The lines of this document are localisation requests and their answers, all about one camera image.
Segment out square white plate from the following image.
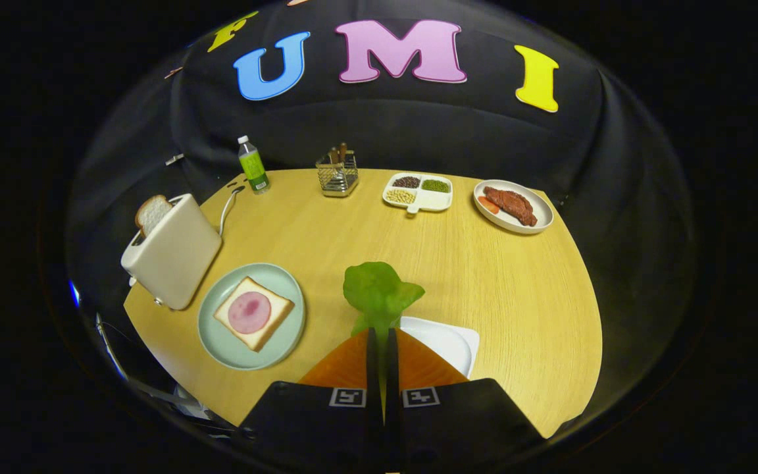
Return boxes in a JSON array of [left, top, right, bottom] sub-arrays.
[[399, 316, 480, 378]]

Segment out round pale green plate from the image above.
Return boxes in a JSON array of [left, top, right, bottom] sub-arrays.
[[197, 263, 306, 371]]

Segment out white bread slice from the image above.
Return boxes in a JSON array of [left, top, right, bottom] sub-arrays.
[[213, 276, 295, 352]]

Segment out pink ham slice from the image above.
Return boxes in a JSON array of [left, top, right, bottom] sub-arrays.
[[228, 292, 272, 334]]

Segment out black backdrop cloth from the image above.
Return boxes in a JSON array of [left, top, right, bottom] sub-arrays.
[[63, 0, 695, 429]]

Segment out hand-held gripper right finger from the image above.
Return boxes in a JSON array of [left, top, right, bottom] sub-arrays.
[[386, 327, 546, 469]]

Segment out white toaster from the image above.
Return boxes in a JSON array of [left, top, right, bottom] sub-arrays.
[[120, 193, 223, 311]]

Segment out metal wire utensil holder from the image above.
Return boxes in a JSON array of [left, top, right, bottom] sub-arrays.
[[315, 150, 360, 198]]

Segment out green lettuce leaf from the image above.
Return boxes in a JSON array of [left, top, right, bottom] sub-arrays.
[[343, 261, 426, 336]]

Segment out toasted bread slice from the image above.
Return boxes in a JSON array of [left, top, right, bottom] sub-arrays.
[[134, 195, 174, 238]]

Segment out clear bottle with green label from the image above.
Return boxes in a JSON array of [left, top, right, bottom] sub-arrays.
[[238, 136, 271, 195]]

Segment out white toaster cable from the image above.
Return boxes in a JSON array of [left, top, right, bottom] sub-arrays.
[[218, 186, 246, 236]]

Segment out white divided dish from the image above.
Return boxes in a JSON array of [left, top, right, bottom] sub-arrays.
[[382, 172, 453, 215]]

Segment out brown steak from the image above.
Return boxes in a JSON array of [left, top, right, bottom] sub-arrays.
[[482, 186, 538, 228]]

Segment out round white plate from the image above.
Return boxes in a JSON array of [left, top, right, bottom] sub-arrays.
[[473, 179, 555, 235]]

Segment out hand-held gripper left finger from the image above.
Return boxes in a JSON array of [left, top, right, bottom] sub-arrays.
[[238, 327, 386, 469]]

